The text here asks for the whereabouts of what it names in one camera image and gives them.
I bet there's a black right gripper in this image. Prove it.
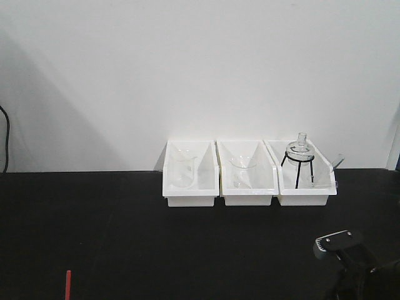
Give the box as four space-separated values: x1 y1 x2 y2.
324 245 399 299

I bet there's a red plastic spoon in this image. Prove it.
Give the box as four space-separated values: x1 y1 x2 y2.
64 270 72 300

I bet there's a right white storage bin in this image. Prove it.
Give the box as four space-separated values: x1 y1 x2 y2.
264 140 337 206

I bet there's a white storage bin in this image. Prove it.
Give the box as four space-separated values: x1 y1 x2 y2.
264 140 337 206
162 140 219 207
216 140 279 206

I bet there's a clear glass rod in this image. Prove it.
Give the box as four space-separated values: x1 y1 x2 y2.
331 153 345 171

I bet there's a round glass flask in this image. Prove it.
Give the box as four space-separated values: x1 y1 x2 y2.
286 132 314 163

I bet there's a middle white storage bin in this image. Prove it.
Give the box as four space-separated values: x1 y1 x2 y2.
216 140 279 206

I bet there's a left white storage bin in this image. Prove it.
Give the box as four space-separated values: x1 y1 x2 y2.
162 140 219 207

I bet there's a clear glass beaker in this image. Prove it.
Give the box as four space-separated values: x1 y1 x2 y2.
169 149 197 188

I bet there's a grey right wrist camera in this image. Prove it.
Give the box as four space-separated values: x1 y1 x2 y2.
313 229 363 259

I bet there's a black wire tripod stand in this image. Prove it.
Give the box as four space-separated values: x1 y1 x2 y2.
281 151 315 189

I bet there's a black wall cable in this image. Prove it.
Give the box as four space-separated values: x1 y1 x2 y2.
0 105 12 173

